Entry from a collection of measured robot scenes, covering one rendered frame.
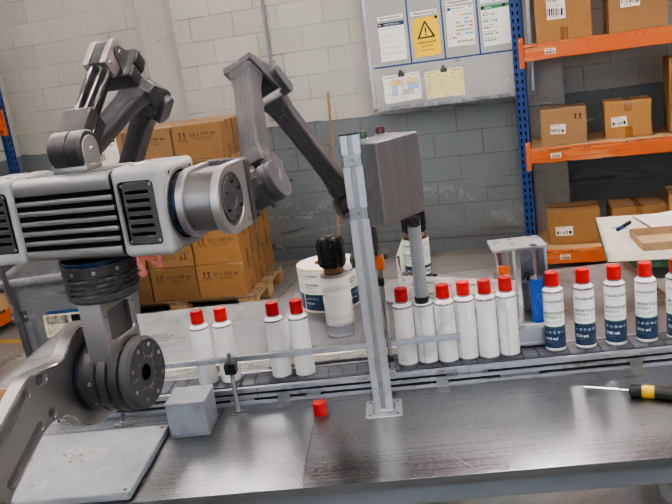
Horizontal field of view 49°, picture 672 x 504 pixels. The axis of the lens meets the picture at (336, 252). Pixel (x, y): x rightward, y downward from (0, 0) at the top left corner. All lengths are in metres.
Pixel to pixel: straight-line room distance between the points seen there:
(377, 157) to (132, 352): 0.66
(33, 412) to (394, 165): 0.89
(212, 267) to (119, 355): 3.99
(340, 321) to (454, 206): 4.25
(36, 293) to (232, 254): 1.63
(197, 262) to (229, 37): 2.17
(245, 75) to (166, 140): 3.66
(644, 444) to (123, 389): 1.03
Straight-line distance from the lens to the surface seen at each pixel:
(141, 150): 1.95
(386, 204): 1.65
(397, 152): 1.69
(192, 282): 5.48
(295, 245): 6.73
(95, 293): 1.39
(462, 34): 6.06
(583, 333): 1.96
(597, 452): 1.63
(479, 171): 6.27
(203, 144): 5.24
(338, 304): 2.15
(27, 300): 4.24
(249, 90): 1.65
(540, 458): 1.61
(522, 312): 2.06
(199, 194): 1.26
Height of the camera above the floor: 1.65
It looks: 14 degrees down
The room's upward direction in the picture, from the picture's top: 8 degrees counter-clockwise
